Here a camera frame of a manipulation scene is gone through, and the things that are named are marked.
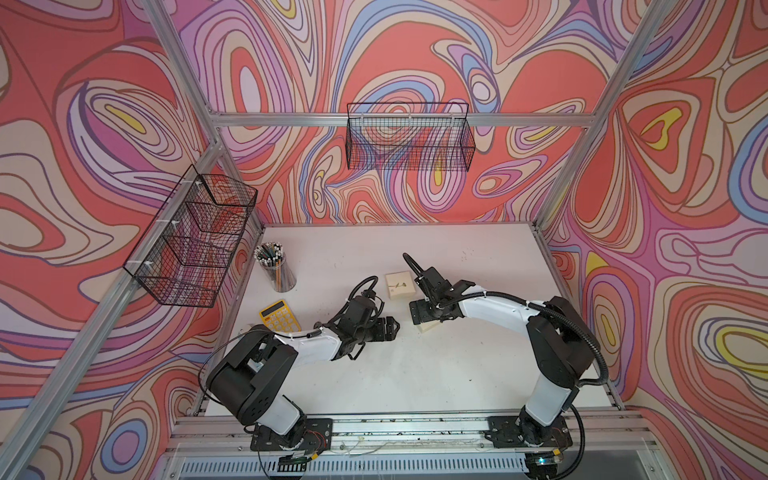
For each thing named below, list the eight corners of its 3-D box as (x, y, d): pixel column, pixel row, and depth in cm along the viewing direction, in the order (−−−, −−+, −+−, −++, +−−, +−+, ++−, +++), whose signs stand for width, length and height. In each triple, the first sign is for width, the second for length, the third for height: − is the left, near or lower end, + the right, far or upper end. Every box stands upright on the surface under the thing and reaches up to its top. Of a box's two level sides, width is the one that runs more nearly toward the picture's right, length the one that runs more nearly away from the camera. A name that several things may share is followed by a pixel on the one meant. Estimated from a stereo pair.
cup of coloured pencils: (268, 292, 102) (250, 261, 88) (274, 274, 107) (257, 241, 94) (293, 292, 102) (279, 261, 88) (298, 274, 107) (285, 241, 94)
